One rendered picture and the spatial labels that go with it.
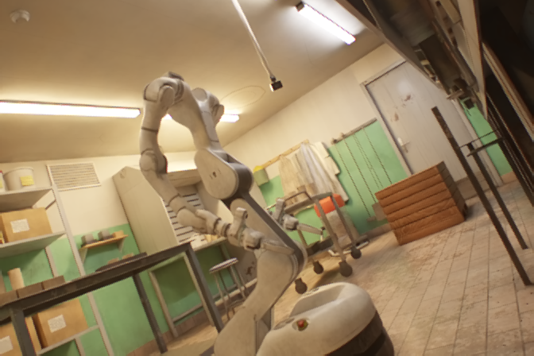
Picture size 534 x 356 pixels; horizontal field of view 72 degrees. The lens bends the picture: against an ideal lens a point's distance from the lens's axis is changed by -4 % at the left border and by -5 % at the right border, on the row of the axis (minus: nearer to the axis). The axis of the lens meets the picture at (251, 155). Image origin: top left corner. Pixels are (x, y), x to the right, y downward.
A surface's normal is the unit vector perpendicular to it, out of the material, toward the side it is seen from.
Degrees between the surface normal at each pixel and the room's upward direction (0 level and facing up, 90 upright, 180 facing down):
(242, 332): 90
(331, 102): 90
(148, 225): 90
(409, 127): 90
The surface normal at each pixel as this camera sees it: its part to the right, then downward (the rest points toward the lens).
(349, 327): 0.44, -0.39
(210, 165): -0.36, -0.07
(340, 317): 0.11, -0.85
